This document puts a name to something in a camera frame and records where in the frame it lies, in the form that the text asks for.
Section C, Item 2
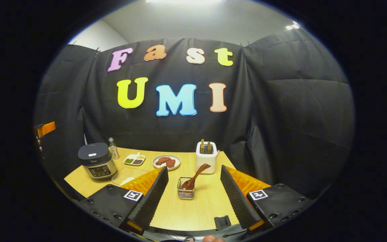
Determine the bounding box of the black backdrop cloth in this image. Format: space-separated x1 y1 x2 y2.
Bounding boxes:
34 29 355 199

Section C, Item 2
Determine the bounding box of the white round plate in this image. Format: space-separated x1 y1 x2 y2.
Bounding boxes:
152 154 181 171

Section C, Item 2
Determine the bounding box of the large ceiling light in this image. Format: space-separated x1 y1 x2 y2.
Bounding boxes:
146 0 226 4

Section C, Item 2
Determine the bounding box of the small clear glass bottle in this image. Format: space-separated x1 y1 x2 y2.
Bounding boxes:
108 137 120 160

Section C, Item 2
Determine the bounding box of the dark grey rice cooker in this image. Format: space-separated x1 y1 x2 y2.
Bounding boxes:
78 143 118 181

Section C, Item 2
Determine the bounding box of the white toaster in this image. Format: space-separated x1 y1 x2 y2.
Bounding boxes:
196 141 220 174

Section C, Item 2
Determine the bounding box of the white divided bean dish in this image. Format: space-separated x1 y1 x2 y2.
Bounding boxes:
123 152 146 166

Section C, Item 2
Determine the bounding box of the metal wire chopstick holder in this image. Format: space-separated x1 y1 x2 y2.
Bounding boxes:
177 177 195 200

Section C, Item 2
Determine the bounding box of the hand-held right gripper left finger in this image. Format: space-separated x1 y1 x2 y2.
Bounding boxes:
79 166 169 235

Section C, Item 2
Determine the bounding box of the brown wooden spoon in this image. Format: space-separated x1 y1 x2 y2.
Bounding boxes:
181 163 211 190

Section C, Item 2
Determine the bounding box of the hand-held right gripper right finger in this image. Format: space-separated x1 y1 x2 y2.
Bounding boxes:
220 165 315 235

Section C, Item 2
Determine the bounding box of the small black bracket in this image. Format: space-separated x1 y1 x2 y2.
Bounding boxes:
214 215 232 231

